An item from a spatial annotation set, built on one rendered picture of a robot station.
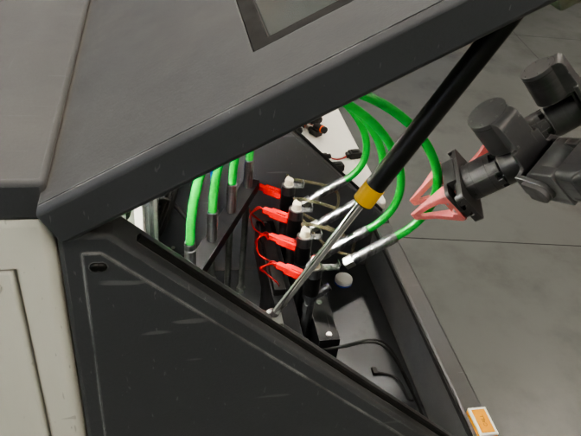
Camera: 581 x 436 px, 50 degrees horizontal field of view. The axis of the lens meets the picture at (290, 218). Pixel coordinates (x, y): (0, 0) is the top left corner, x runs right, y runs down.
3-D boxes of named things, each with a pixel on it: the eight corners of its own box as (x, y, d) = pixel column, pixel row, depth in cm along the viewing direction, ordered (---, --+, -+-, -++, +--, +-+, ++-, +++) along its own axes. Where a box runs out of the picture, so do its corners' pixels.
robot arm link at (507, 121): (553, 207, 82) (594, 157, 83) (512, 150, 77) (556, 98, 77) (491, 186, 93) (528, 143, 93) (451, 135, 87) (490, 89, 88)
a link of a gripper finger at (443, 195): (401, 215, 95) (456, 189, 90) (399, 182, 100) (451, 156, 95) (425, 239, 99) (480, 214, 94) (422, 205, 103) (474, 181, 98)
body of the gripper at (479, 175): (450, 201, 90) (498, 178, 86) (443, 152, 97) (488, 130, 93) (473, 224, 93) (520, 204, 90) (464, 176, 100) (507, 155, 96)
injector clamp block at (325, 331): (328, 395, 115) (341, 337, 106) (275, 400, 113) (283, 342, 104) (295, 272, 141) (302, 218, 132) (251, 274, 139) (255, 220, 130)
